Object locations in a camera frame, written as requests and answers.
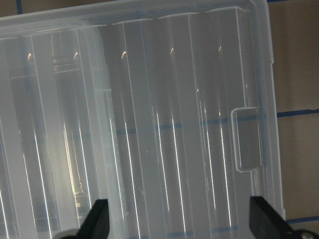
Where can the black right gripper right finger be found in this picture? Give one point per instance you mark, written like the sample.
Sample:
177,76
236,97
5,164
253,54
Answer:
266,223

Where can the clear plastic storage box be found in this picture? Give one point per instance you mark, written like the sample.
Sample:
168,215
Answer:
58,142

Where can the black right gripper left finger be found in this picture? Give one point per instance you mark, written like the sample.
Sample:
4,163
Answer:
95,226

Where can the clear plastic box lid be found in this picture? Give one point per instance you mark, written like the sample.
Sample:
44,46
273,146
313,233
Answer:
194,107

